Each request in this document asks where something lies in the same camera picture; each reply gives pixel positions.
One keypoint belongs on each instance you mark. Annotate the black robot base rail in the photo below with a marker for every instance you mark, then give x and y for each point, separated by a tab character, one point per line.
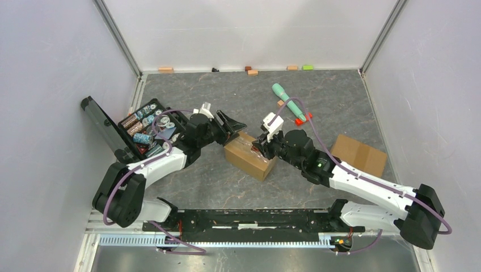
255	225

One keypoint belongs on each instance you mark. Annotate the black case with poker chips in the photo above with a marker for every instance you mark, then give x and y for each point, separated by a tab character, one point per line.
152	142

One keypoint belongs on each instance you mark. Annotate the tan block far left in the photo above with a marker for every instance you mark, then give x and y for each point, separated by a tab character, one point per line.
166	70

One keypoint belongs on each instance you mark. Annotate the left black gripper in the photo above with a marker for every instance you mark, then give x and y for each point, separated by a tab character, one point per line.
234	126

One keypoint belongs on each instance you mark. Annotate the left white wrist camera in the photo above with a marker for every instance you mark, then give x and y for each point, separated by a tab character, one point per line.
205	110

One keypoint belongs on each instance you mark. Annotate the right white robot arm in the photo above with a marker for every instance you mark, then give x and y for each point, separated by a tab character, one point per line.
414	213

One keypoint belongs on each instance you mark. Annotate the red box cutter knife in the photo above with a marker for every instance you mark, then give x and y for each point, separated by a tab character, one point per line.
257	150

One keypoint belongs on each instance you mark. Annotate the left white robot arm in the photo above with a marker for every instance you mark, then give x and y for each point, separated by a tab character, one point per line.
120	197

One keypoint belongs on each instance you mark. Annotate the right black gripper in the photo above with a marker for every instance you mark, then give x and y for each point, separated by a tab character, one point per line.
262	144

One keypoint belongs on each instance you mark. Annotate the flat brown cardboard box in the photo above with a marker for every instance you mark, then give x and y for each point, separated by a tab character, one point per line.
359	155

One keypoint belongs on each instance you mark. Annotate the brown cardboard express box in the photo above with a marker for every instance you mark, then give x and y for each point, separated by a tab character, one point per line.
240	153

